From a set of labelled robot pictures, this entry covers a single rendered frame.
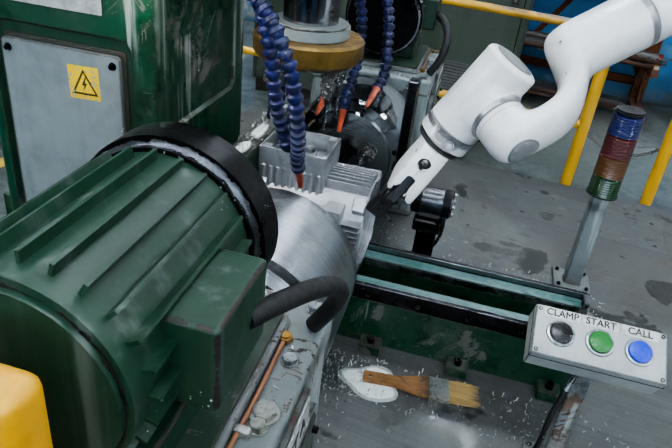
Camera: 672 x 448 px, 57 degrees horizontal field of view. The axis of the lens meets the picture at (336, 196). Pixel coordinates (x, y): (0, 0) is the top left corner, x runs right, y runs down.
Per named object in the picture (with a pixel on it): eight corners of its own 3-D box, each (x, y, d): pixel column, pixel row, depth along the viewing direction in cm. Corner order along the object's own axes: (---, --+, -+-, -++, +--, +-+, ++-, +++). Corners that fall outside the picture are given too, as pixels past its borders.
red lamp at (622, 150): (601, 157, 123) (608, 136, 121) (598, 146, 128) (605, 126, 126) (633, 163, 122) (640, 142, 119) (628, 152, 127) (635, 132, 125)
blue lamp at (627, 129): (608, 136, 121) (616, 115, 118) (605, 126, 126) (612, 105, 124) (640, 142, 119) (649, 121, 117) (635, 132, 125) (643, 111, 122)
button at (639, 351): (624, 362, 80) (629, 359, 79) (625, 341, 82) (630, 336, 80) (648, 368, 80) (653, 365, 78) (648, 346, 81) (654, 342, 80)
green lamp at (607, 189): (588, 196, 127) (594, 177, 125) (585, 184, 132) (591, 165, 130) (618, 203, 126) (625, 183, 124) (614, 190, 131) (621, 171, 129)
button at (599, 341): (584, 353, 81) (588, 349, 79) (586, 331, 82) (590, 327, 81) (608, 358, 81) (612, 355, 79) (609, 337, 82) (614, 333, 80)
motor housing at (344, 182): (244, 266, 112) (248, 173, 102) (280, 217, 128) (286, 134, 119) (349, 293, 108) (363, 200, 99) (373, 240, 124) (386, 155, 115)
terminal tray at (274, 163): (256, 182, 108) (258, 145, 104) (277, 159, 117) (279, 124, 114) (321, 197, 106) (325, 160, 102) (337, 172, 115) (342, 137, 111)
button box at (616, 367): (522, 362, 85) (530, 351, 80) (528, 314, 88) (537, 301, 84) (652, 395, 82) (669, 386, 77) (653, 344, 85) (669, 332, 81)
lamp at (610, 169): (594, 177, 125) (601, 157, 123) (591, 165, 130) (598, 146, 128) (625, 183, 124) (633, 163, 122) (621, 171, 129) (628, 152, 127)
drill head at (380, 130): (272, 210, 131) (279, 99, 119) (324, 140, 167) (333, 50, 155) (386, 236, 127) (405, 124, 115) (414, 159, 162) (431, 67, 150)
